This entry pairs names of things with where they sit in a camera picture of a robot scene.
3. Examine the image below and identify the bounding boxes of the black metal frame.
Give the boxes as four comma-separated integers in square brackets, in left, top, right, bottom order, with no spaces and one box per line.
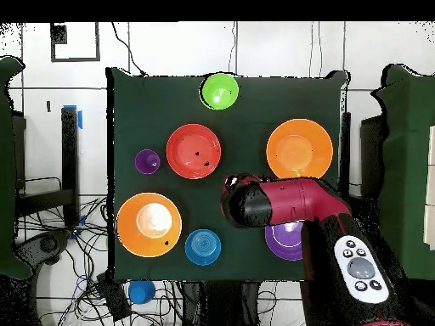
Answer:
[13,105,81,228]

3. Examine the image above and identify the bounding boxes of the large orange plastic bowl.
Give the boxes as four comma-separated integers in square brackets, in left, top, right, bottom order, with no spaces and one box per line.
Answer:
[265,118,334,181]
[116,192,184,258]

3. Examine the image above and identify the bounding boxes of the black power strip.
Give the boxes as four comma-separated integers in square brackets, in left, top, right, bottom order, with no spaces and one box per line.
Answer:
[95,271,133,322]

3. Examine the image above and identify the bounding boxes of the green plastic bowl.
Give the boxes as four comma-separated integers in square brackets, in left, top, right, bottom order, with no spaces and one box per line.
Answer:
[199,72,240,111]

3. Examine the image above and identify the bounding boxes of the blue plastic cup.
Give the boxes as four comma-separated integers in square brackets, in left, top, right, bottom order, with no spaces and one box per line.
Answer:
[127,280,156,305]

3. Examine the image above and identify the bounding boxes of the dark green table cloth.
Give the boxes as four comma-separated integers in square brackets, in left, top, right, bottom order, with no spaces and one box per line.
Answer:
[105,66,351,284]

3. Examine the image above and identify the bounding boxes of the thin black cable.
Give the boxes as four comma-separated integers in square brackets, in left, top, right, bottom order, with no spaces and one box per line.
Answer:
[110,22,148,77]

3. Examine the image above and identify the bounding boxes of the purple plastic bowl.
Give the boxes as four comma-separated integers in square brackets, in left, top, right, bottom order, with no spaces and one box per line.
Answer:
[264,220,305,261]

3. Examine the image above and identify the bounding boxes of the purple plastic cup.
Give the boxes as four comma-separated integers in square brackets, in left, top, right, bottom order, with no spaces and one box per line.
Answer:
[134,149,161,176]

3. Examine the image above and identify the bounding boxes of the black metal post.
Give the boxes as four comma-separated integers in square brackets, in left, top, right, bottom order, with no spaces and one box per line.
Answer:
[339,111,352,201]

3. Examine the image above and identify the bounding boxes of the black office chair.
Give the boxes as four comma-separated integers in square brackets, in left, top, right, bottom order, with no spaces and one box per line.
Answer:
[14,230,72,273]

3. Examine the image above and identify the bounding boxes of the red plastic bowl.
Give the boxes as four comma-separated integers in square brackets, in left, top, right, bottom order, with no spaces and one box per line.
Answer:
[165,123,223,180]

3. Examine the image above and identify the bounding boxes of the tangle of cables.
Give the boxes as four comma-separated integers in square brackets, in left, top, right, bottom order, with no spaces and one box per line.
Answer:
[14,196,184,326]

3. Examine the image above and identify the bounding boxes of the blue plastic bowl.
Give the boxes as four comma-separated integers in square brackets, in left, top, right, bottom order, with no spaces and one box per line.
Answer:
[184,228,223,267]

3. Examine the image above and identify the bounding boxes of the green cloth covered table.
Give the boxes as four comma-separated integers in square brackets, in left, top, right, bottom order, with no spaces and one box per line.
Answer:
[0,55,32,281]
[368,63,435,283]

